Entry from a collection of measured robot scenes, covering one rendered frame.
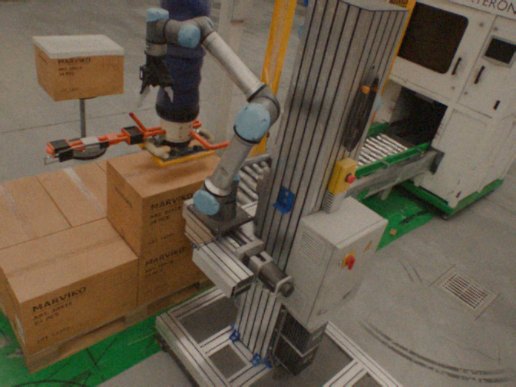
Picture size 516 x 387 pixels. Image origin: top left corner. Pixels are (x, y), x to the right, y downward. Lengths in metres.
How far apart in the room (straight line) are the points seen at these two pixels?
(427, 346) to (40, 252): 2.46
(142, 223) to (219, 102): 1.78
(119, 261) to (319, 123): 1.35
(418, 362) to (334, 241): 1.62
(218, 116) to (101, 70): 1.05
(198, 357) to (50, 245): 0.99
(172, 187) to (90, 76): 1.89
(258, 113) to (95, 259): 1.34
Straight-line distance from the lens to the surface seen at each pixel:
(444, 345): 3.38
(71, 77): 3.93
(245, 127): 1.53
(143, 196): 2.23
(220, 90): 3.78
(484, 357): 3.48
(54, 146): 2.11
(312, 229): 1.73
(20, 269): 2.48
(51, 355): 2.70
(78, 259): 2.48
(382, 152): 4.21
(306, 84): 1.67
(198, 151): 2.38
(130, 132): 2.25
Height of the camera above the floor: 2.24
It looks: 33 degrees down
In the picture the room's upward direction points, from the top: 12 degrees clockwise
